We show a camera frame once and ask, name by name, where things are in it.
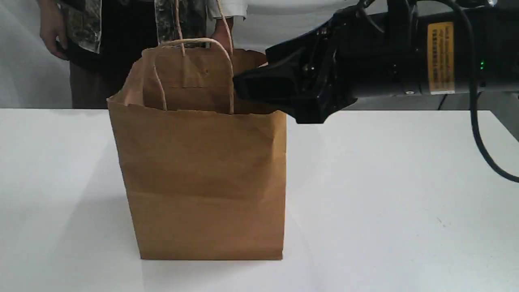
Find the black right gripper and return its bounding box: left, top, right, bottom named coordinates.
left=232, top=6, right=357, bottom=124

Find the brown paper bag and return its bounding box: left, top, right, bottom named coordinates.
left=107, top=0, right=287, bottom=260

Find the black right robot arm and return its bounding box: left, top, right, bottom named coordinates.
left=233, top=0, right=519, bottom=124

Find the person's left hand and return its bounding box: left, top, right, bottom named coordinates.
left=211, top=17, right=234, bottom=54

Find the person's right hand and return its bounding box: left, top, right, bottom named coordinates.
left=37, top=0, right=69, bottom=61

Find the person torso camouflage apron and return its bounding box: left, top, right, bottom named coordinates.
left=56, top=0, right=249, bottom=109

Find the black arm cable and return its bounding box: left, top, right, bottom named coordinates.
left=438, top=0, right=519, bottom=183

